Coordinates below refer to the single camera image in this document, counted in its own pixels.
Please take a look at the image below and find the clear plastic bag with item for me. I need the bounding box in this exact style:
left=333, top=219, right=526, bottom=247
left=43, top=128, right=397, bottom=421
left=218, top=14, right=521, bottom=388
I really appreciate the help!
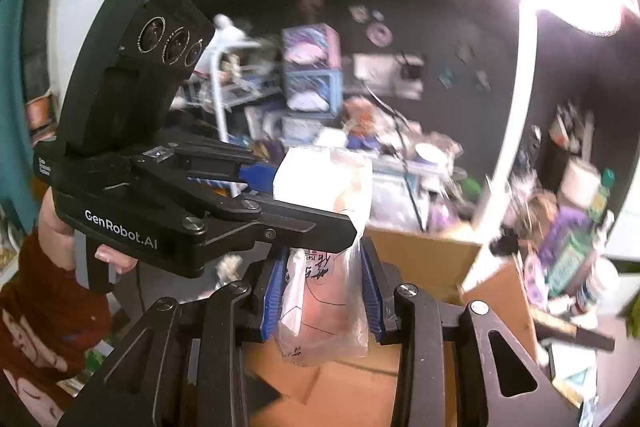
left=274, top=145, right=373, bottom=366

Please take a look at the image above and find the left forearm red sleeve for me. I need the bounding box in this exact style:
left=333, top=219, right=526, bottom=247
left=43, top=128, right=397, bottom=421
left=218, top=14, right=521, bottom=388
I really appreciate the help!
left=0, top=231, right=114, bottom=427

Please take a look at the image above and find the person left hand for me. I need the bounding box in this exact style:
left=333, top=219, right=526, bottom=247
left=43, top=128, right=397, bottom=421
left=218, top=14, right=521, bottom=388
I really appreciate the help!
left=37, top=185, right=139, bottom=275

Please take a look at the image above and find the brown cardboard box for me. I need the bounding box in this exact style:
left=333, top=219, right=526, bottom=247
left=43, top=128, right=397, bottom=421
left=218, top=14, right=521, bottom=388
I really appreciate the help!
left=242, top=223, right=542, bottom=427

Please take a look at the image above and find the blue character storage box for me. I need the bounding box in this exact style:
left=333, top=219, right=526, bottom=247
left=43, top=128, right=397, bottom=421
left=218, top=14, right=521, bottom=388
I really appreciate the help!
left=283, top=69, right=343, bottom=115

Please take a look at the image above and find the clear plastic bag pile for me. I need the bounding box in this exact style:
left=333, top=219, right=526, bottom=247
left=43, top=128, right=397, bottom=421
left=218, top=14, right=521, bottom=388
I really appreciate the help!
left=369, top=157, right=476, bottom=234

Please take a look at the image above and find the purple character storage box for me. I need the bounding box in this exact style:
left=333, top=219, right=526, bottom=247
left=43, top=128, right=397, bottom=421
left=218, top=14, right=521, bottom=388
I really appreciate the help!
left=282, top=24, right=342, bottom=72

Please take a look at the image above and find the purple product box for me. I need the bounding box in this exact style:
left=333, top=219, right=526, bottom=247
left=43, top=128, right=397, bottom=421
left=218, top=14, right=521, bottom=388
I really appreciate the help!
left=538, top=206, right=591, bottom=270

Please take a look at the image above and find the white round jar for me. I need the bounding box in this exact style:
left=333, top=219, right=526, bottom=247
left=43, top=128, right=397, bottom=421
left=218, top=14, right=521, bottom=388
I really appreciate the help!
left=556, top=156, right=601, bottom=210

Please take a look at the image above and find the white wire rack shelf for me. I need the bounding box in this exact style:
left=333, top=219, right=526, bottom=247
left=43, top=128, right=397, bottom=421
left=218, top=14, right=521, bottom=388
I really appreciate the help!
left=172, top=14, right=281, bottom=142

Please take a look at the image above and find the black power cable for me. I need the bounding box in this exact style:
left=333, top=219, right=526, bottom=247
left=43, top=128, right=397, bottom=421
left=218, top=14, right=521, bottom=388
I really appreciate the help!
left=361, top=81, right=426, bottom=233

